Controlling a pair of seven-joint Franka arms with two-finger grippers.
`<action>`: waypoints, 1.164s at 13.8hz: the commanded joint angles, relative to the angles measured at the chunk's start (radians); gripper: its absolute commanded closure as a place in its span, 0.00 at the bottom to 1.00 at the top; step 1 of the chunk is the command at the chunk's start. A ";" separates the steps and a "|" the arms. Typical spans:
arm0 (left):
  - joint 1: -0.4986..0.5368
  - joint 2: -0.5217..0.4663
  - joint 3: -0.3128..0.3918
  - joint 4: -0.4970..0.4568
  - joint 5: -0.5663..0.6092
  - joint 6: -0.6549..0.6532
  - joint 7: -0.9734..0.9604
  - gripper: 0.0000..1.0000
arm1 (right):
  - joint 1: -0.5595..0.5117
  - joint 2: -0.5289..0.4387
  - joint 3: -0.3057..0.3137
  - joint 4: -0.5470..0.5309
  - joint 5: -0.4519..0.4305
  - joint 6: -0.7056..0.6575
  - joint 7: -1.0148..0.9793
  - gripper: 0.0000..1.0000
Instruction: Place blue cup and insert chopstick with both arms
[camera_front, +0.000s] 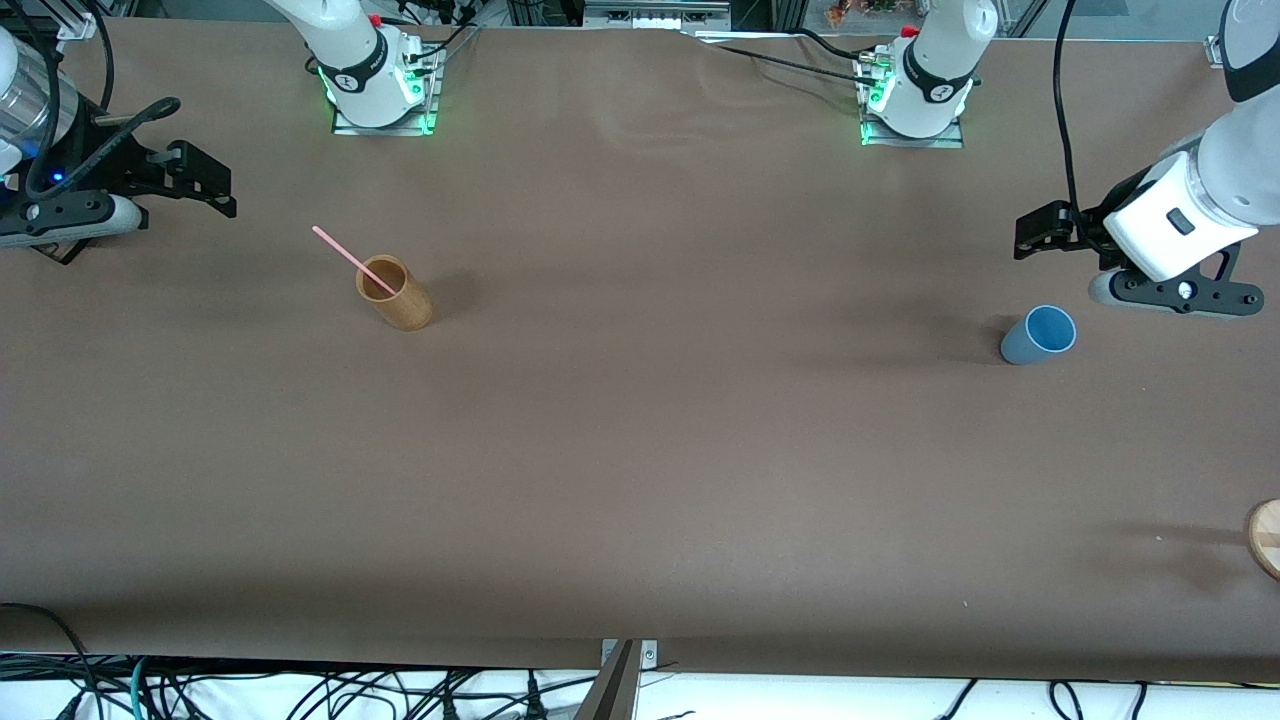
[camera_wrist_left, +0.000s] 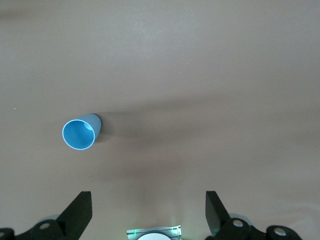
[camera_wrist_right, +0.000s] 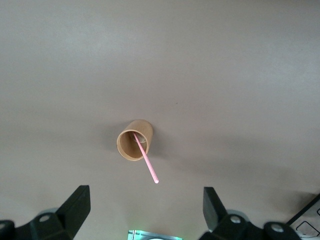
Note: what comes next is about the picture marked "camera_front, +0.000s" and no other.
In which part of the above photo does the pink chopstick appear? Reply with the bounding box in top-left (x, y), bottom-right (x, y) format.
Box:
top-left (311, 224), bottom-right (399, 297)

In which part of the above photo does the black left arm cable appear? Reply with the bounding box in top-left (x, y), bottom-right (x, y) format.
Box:
top-left (1054, 0), bottom-right (1103, 251)

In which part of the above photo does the black base cable bundle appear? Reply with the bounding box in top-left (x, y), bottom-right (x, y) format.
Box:
top-left (393, 0), bottom-right (483, 79)

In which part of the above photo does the long black table cable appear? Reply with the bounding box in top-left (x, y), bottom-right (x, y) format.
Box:
top-left (698, 38), bottom-right (883, 91)

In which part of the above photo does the short black table cable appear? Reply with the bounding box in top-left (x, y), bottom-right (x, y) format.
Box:
top-left (795, 28), bottom-right (873, 63)

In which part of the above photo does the blue cup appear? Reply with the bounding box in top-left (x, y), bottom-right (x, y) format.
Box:
top-left (1000, 305), bottom-right (1078, 366)

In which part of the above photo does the thick black cable loop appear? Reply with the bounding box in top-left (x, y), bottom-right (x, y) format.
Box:
top-left (0, 602), bottom-right (101, 720)

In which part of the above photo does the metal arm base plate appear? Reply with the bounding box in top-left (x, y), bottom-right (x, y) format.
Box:
top-left (330, 45), bottom-right (443, 137)
top-left (858, 50), bottom-right (967, 150)

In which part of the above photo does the bamboo cup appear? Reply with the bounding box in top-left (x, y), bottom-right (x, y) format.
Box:
top-left (355, 254), bottom-right (434, 332)

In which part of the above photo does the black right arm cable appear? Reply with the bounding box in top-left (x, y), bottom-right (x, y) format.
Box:
top-left (0, 0), bottom-right (183, 197)

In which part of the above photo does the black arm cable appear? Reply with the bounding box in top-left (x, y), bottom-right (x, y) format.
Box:
top-left (0, 0), bottom-right (183, 197)
top-left (1054, 0), bottom-right (1103, 251)

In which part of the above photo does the grey equipment box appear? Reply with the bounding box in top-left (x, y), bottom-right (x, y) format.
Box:
top-left (583, 0), bottom-right (733, 31)

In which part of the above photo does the round wooden disc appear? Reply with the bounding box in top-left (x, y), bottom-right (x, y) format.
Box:
top-left (1245, 499), bottom-right (1280, 582)

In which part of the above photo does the orange object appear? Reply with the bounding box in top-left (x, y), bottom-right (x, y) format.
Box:
top-left (825, 0), bottom-right (901, 26)

